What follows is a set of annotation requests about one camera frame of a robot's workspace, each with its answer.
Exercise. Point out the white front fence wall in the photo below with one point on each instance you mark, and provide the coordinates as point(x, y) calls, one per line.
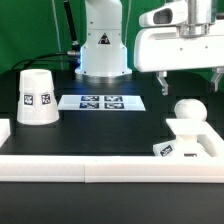
point(93, 169)

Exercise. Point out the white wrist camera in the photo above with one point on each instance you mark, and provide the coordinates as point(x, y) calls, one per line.
point(170, 14)

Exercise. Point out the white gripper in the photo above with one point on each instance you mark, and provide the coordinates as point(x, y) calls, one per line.
point(162, 49)

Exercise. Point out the white lamp shade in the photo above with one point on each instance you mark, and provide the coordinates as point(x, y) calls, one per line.
point(37, 104)

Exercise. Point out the white left fence wall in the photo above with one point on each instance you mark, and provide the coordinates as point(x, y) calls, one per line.
point(5, 130)

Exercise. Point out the white fence wall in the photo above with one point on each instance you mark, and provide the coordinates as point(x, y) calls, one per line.
point(93, 169)
point(5, 130)
point(211, 141)

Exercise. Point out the white lamp bulb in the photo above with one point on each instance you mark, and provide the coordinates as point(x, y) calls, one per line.
point(190, 109)

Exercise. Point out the white marker sheet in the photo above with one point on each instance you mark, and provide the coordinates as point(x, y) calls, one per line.
point(101, 103)

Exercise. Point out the white right fence wall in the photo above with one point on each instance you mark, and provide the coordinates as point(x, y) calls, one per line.
point(211, 141)

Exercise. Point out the white lamp base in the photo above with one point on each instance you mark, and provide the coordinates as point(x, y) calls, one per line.
point(185, 144)

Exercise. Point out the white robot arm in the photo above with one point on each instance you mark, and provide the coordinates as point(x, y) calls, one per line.
point(180, 35)

